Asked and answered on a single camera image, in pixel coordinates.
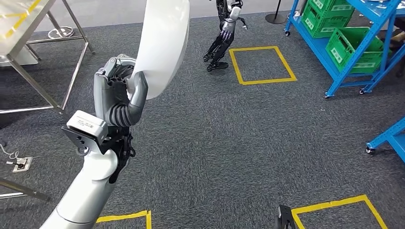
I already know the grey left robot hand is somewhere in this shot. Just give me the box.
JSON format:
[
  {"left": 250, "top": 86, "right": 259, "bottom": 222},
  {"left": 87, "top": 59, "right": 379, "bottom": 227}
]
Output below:
[{"left": 93, "top": 54, "right": 149, "bottom": 127}]

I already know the white curved plastic part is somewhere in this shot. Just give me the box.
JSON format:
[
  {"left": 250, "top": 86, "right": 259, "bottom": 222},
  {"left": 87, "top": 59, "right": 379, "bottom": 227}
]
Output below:
[{"left": 128, "top": 0, "right": 191, "bottom": 101}]

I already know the metal wheel hub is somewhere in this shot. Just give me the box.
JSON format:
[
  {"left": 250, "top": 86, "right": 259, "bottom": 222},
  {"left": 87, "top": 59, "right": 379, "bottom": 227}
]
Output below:
[{"left": 46, "top": 25, "right": 75, "bottom": 40}]

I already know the white cabinet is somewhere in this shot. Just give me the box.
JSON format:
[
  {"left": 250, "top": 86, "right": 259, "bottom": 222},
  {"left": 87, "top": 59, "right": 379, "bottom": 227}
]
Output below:
[{"left": 0, "top": 45, "right": 39, "bottom": 68}]

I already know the floor socket box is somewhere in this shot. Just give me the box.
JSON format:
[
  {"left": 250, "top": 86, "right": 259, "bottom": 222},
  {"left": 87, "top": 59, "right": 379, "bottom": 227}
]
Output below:
[{"left": 6, "top": 156, "right": 33, "bottom": 174}]

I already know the yellow floor tape square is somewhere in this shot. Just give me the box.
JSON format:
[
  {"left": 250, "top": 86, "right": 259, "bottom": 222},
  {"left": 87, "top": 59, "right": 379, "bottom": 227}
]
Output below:
[{"left": 96, "top": 209, "right": 152, "bottom": 229}]

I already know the black humanoid robot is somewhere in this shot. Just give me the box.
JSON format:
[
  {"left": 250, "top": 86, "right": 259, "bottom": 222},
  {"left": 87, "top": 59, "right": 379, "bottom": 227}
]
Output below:
[{"left": 203, "top": 0, "right": 248, "bottom": 73}]

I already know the black stanchion with round base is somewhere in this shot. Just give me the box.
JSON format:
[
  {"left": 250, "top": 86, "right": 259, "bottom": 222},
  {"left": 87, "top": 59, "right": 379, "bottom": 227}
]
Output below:
[{"left": 265, "top": 0, "right": 288, "bottom": 25}]

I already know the green plastic crate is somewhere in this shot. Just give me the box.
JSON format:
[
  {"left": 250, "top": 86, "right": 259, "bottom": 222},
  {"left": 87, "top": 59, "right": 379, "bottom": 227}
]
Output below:
[
  {"left": 308, "top": 0, "right": 356, "bottom": 20},
  {"left": 301, "top": 4, "right": 352, "bottom": 39},
  {"left": 325, "top": 26, "right": 386, "bottom": 74}
]

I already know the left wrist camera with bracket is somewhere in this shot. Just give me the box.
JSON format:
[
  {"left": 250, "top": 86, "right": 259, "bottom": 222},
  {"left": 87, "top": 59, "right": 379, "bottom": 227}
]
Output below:
[{"left": 61, "top": 110, "right": 109, "bottom": 156}]

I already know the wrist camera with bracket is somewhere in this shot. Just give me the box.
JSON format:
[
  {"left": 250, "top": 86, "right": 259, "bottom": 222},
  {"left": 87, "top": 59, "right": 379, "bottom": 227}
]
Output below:
[
  {"left": 276, "top": 205, "right": 297, "bottom": 229},
  {"left": 61, "top": 110, "right": 109, "bottom": 156}
]

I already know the white socket cable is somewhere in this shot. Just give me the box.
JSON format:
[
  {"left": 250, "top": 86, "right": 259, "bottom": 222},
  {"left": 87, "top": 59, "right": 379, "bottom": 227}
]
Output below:
[{"left": 0, "top": 143, "right": 20, "bottom": 161}]

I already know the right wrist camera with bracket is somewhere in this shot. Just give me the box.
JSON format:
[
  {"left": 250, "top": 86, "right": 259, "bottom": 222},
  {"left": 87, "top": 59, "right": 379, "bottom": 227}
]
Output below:
[{"left": 276, "top": 205, "right": 297, "bottom": 229}]

